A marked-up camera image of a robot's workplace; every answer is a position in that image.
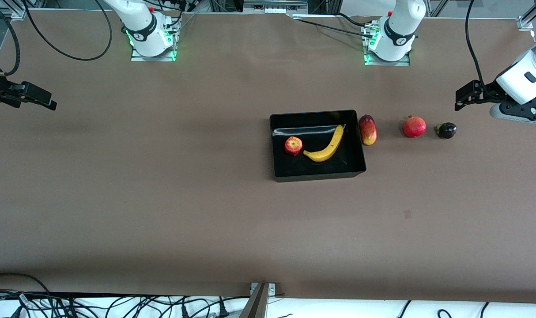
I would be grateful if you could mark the black power plug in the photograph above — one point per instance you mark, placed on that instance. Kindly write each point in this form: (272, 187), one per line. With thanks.
(185, 312)
(223, 311)

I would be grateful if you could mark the red apple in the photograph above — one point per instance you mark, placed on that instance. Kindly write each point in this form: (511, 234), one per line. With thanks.
(293, 146)

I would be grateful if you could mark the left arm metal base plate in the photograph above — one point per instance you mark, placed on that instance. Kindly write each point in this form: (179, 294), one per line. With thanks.
(387, 63)

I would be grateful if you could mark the black plastic box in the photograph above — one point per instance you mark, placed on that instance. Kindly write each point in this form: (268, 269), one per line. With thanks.
(316, 170)

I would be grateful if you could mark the yellow banana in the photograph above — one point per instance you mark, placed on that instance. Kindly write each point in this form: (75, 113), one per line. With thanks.
(327, 152)

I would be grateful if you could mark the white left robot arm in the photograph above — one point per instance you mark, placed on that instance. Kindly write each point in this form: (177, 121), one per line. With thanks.
(398, 26)

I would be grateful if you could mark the brown table mat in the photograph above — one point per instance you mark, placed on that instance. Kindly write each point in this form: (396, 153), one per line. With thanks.
(206, 221)

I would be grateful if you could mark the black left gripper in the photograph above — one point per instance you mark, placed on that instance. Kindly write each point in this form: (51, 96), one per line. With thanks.
(487, 93)

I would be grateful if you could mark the dark purple mangosteen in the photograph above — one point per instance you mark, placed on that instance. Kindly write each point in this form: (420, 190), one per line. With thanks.
(447, 130)

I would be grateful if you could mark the white power strip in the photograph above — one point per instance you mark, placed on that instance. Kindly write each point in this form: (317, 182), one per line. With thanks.
(274, 9)

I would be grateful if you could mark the aluminium frame corner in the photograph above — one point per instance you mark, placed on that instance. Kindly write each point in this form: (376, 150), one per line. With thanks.
(16, 13)
(525, 23)

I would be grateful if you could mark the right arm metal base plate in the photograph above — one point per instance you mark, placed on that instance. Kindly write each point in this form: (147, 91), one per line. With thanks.
(153, 58)

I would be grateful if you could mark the red yellow mango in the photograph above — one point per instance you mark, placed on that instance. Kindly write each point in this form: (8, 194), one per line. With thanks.
(368, 130)

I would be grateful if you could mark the black left camera bracket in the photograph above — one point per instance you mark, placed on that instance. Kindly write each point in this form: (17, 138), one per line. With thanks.
(522, 108)

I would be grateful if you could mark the dark metal pole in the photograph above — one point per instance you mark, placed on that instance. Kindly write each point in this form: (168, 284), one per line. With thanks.
(255, 307)

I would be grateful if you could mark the silver metal edge bracket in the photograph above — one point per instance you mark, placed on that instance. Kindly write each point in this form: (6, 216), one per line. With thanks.
(272, 289)

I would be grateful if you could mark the red pomegranate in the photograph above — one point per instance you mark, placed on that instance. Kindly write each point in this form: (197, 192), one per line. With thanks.
(414, 127)

